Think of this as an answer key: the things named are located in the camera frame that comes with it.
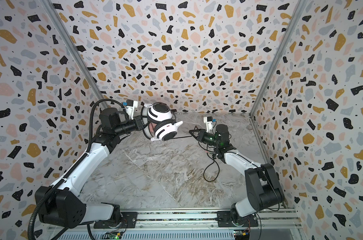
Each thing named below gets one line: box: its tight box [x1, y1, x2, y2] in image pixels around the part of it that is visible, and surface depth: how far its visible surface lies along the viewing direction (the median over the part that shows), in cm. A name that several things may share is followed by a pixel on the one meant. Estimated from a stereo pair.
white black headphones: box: [140, 102, 183, 142], surface depth 58 cm
